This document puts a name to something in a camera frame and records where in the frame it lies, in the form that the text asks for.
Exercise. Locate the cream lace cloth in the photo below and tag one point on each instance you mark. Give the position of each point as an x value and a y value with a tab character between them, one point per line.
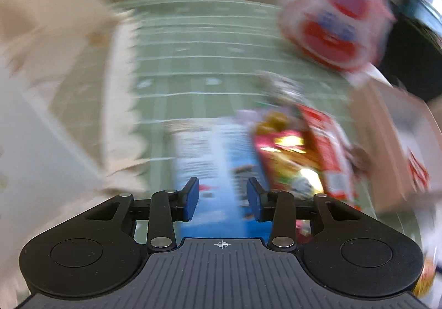
45	63

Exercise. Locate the blue snack packet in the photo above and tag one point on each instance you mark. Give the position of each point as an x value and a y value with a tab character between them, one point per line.
214	157

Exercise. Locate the tan cardboard box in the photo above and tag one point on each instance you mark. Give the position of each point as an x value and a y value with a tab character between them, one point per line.
383	143

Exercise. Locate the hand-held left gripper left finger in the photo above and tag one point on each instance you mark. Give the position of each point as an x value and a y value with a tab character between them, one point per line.
191	199

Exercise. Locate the grey white snack packet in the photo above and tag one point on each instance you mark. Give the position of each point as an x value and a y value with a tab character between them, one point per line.
281	88

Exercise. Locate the red white rabbit snack bag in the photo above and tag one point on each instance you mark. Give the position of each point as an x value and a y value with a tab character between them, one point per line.
340	18

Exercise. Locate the green checkered tablecloth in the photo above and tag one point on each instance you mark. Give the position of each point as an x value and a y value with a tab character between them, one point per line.
207	53

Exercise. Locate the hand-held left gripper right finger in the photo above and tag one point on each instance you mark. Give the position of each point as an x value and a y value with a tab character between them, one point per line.
255	199

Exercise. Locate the red yellow snack packet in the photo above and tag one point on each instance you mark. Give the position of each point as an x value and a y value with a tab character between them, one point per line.
304	150

